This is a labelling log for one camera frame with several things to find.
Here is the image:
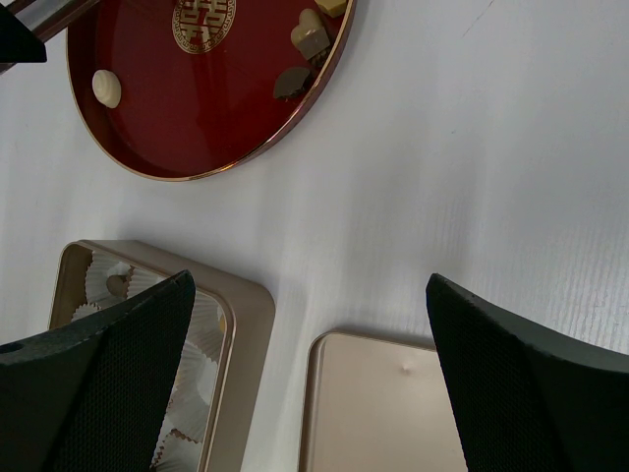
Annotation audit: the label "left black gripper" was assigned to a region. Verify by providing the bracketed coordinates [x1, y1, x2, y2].
[0, 7, 47, 64]

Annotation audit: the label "metal tongs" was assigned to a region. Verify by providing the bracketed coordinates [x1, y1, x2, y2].
[6, 0, 99, 42]

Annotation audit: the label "gold square tin box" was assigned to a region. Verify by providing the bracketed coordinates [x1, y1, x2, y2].
[49, 240, 275, 471]

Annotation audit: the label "dark brown chocolate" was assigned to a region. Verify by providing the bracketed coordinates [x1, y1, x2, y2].
[273, 67, 314, 99]

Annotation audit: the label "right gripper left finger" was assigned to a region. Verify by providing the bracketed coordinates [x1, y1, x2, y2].
[1, 270, 196, 471]

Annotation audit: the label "white oval chocolate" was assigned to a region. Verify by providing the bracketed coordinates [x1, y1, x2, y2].
[91, 69, 122, 109]

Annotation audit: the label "gold tin lid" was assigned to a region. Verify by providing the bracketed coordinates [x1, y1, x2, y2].
[298, 331, 467, 471]

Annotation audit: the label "white heart chocolate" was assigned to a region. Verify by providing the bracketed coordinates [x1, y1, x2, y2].
[291, 9, 330, 60]

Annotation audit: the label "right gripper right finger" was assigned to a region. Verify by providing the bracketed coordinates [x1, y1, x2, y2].
[426, 273, 628, 471]

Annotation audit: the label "red round tray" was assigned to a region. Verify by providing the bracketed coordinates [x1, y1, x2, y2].
[67, 1, 356, 182]

